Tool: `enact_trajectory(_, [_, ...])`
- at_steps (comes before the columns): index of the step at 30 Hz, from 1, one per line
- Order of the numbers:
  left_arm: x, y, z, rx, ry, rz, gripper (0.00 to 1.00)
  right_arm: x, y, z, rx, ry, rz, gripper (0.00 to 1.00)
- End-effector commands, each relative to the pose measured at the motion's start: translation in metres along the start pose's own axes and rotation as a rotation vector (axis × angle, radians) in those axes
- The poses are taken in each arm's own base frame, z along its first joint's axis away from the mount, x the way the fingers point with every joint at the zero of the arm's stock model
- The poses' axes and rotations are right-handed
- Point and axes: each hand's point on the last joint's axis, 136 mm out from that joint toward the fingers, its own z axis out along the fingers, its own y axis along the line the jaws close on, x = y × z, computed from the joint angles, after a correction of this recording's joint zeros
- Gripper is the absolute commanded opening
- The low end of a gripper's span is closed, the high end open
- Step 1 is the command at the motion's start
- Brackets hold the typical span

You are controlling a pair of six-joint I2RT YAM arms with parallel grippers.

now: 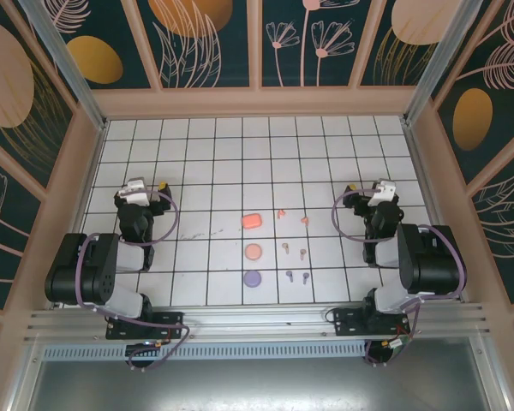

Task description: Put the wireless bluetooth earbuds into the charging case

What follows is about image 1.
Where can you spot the purple round earbud case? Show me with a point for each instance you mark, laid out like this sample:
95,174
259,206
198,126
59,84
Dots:
252,278

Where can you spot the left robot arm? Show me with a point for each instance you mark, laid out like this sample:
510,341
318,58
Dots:
90,265

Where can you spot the aluminium table side rail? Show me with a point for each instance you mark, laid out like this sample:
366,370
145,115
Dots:
92,171
420,171

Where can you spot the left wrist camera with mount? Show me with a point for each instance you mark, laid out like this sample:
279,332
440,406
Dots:
137,190

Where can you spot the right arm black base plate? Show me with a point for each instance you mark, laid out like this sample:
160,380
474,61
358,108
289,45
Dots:
347,323

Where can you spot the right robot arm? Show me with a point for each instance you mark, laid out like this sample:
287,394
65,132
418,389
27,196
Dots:
428,257

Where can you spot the small green circuit board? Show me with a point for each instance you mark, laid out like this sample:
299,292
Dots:
397,342

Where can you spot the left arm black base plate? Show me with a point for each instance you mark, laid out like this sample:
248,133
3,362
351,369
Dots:
171,321

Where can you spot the pink round earbud case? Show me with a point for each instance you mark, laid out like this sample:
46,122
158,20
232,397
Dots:
253,251

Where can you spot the orange rectangular earbud case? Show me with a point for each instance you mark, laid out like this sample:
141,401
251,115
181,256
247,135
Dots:
252,221

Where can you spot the aluminium mounting rail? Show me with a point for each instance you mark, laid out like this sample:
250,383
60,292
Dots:
248,321

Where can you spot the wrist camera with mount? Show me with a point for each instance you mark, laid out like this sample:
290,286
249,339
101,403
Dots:
137,190
383,190

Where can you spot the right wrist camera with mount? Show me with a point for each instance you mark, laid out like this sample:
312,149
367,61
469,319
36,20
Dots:
383,190

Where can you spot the aluminium corner post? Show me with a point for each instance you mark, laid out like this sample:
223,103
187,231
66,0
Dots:
68,64
434,64

